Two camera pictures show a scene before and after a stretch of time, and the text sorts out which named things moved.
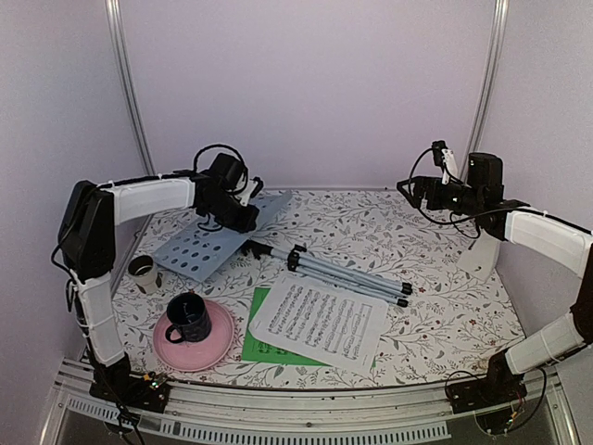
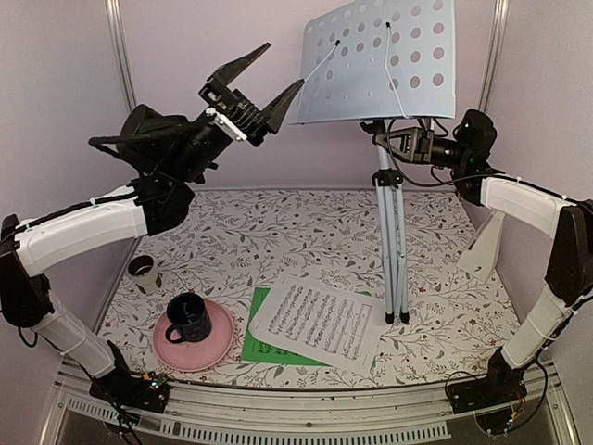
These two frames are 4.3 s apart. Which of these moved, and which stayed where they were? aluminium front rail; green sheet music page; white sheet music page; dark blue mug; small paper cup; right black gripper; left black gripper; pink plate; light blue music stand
Moved: light blue music stand; right black gripper; left black gripper
Stayed: pink plate; aluminium front rail; small paper cup; white sheet music page; green sheet music page; dark blue mug
